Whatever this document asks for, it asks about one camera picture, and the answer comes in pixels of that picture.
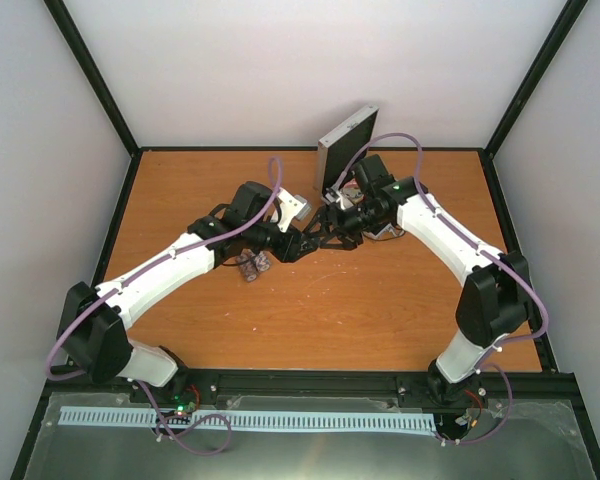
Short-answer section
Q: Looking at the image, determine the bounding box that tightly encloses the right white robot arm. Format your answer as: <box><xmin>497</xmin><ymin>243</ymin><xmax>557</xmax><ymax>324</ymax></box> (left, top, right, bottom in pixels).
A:
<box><xmin>322</xmin><ymin>155</ymin><xmax>536</xmax><ymax>405</ymax></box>

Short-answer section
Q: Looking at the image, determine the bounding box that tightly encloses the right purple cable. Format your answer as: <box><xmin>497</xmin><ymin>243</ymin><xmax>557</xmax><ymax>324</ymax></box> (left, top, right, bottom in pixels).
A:
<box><xmin>326</xmin><ymin>132</ymin><xmax>550</xmax><ymax>446</ymax></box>

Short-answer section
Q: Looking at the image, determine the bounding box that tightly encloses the black front rail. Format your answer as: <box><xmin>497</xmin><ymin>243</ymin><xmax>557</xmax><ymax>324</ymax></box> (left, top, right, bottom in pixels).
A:
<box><xmin>150</xmin><ymin>369</ymin><xmax>429</xmax><ymax>403</ymax></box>

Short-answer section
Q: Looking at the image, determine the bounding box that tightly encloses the aluminium poker case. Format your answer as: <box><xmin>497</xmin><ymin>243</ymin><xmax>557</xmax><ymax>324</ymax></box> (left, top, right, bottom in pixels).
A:
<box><xmin>314</xmin><ymin>104</ymin><xmax>404</xmax><ymax>241</ymax></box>

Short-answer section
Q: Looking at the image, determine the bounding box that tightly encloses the red playing card deck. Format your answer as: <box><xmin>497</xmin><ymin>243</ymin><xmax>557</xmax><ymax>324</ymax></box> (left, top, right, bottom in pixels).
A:
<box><xmin>341</xmin><ymin>181</ymin><xmax>364</xmax><ymax>204</ymax></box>

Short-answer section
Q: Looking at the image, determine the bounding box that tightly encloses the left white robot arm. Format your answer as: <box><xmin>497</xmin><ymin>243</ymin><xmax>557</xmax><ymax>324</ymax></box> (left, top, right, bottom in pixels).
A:
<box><xmin>57</xmin><ymin>181</ymin><xmax>316</xmax><ymax>403</ymax></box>

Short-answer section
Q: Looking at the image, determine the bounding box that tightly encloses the light blue cable duct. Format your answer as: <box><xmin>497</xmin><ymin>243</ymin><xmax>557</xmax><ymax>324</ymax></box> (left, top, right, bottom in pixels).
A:
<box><xmin>57</xmin><ymin>406</ymin><xmax>436</xmax><ymax>436</ymax></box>

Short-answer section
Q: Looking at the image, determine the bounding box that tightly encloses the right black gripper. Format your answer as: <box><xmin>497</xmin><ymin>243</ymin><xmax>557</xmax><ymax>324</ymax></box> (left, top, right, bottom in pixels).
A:
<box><xmin>304</xmin><ymin>200</ymin><xmax>384</xmax><ymax>251</ymax></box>

